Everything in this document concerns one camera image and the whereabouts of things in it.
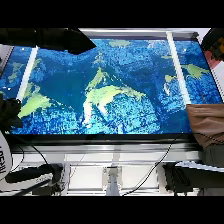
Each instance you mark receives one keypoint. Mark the brown garment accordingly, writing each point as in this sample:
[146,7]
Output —
[206,123]

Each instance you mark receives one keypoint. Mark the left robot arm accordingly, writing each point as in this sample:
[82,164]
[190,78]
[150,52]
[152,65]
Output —
[50,38]

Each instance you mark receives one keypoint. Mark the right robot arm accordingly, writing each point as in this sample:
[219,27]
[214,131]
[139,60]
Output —
[193,178]

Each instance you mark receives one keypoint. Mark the heap of clothes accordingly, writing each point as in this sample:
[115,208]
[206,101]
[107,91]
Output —
[215,41]

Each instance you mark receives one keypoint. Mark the grey garment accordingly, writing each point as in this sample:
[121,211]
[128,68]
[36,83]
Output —
[215,155]

